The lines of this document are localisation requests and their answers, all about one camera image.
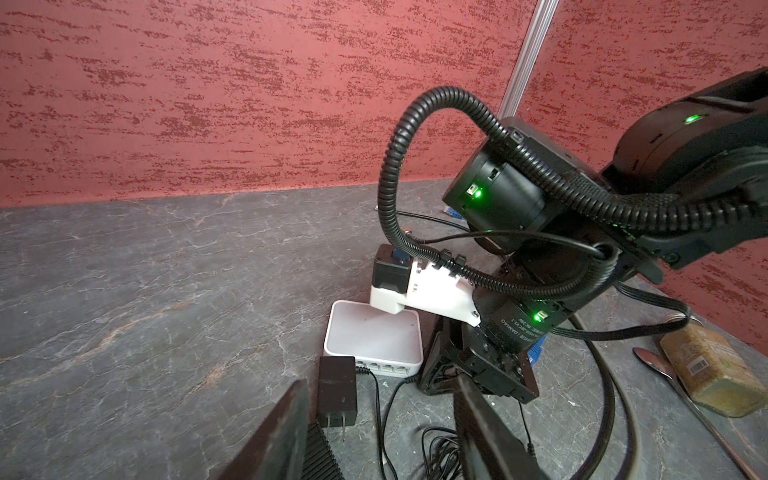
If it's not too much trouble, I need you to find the brown spice jar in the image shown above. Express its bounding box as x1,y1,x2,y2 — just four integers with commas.
659,323,767,418

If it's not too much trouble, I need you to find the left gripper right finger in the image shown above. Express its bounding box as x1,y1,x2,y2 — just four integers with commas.
454,374,548,480

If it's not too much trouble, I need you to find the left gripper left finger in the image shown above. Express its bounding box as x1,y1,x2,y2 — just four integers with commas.
219,380,310,480

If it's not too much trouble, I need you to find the white small network switch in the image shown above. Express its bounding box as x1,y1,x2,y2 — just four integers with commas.
323,300,424,378

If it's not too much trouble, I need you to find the black network switch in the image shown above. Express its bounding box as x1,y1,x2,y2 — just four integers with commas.
300,422,344,480

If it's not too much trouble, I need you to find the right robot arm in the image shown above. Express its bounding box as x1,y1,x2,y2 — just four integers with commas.
370,69,767,403

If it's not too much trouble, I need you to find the black power adapter with cable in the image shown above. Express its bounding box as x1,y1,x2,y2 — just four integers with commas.
357,365,541,480

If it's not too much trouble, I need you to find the black power adapter left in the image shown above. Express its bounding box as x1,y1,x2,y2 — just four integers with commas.
316,356,358,434

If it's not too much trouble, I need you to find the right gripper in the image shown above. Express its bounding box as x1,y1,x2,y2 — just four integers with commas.
418,287,570,403

